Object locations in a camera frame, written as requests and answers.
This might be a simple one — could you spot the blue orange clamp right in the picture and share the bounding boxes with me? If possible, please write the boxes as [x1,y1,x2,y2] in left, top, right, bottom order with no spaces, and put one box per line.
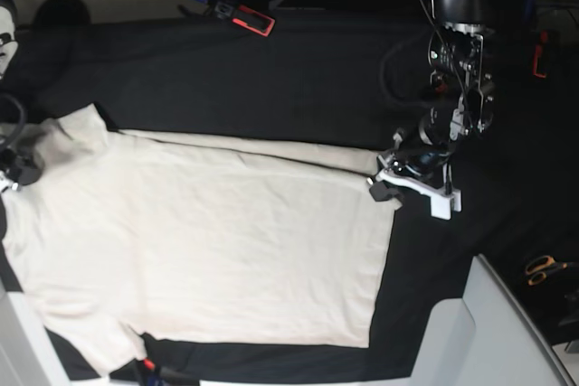
[523,0,561,80]

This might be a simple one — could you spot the orange handled scissors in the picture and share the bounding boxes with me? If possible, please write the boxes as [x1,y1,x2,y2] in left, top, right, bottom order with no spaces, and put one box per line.
[524,255,578,287]

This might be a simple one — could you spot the white T-shirt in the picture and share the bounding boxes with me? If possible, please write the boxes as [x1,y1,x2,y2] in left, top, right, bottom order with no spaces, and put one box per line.
[3,106,399,375]

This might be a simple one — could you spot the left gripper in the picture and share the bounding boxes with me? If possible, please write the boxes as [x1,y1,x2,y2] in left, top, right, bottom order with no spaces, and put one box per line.
[366,127,462,219]

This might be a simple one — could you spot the blue orange clamp top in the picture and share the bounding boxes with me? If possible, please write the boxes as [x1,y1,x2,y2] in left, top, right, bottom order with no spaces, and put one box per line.
[193,0,275,37]

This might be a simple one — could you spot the blue orange clamp bottom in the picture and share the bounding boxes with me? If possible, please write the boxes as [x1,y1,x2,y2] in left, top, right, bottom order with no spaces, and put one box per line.
[132,359,200,386]

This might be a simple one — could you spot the blue orange clamp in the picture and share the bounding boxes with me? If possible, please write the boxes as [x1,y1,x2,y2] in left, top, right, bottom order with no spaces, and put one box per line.
[132,359,200,386]
[523,0,561,80]
[193,0,275,37]

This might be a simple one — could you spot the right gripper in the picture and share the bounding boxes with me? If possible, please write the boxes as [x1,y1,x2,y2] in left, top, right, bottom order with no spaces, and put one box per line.
[1,148,43,193]

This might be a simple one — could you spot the white plastic bin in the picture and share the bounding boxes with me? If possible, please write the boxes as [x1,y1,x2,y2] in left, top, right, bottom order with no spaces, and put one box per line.
[409,255,575,386]

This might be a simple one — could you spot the black table cloth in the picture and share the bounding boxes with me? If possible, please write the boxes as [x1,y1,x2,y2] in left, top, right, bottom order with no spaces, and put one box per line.
[1,11,578,384]

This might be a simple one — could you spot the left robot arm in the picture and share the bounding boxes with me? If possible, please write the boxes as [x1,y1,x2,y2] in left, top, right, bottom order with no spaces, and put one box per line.
[368,0,497,220]

